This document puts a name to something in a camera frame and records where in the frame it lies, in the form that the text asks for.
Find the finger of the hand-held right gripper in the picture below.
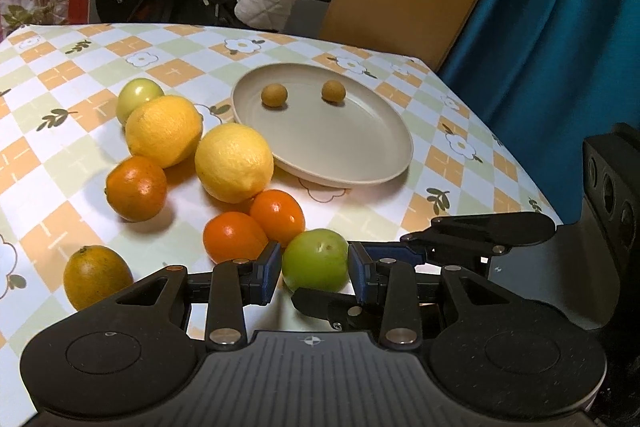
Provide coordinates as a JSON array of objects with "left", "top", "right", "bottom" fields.
[
  {"left": 362, "top": 212, "right": 557, "bottom": 269},
  {"left": 291, "top": 287, "right": 382, "bottom": 331}
]

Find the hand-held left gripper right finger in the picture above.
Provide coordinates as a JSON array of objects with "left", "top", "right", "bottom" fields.
[{"left": 348, "top": 242, "right": 507, "bottom": 352}]

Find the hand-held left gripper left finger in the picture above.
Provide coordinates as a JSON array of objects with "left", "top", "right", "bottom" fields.
[{"left": 115, "top": 241, "right": 283, "bottom": 352}]

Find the bright green round fruit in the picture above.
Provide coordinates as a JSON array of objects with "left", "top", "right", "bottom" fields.
[{"left": 282, "top": 229, "right": 349, "bottom": 293}]

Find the small orange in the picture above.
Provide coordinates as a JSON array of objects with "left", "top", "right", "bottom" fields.
[
  {"left": 249, "top": 189, "right": 306, "bottom": 244},
  {"left": 202, "top": 212, "right": 270, "bottom": 264}
]

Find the yellow lemon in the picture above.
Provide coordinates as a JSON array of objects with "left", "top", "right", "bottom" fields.
[
  {"left": 195, "top": 123, "right": 275, "bottom": 204},
  {"left": 125, "top": 96, "right": 203, "bottom": 168}
]

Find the beige oval plate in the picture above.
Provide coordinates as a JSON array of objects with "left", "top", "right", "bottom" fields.
[{"left": 231, "top": 63, "right": 414, "bottom": 188}]

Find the large orange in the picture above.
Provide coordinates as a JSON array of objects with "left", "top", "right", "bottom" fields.
[{"left": 105, "top": 156, "right": 168, "bottom": 223}]

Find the greenish orange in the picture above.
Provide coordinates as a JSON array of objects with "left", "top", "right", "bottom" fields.
[{"left": 63, "top": 245, "right": 135, "bottom": 312}]

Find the pale green round fruit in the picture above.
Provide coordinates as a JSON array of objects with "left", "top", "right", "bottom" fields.
[{"left": 116, "top": 78, "right": 166, "bottom": 125}]

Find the brown longan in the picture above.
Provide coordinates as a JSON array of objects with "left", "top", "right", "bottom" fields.
[
  {"left": 320, "top": 79, "right": 347, "bottom": 104},
  {"left": 261, "top": 84, "right": 289, "bottom": 108}
]

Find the teal curtain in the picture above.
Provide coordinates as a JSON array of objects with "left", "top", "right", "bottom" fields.
[{"left": 437, "top": 0, "right": 640, "bottom": 228}]

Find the checkered floral tablecloth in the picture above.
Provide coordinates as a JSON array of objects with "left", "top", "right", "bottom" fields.
[{"left": 0, "top": 23, "right": 566, "bottom": 408}]

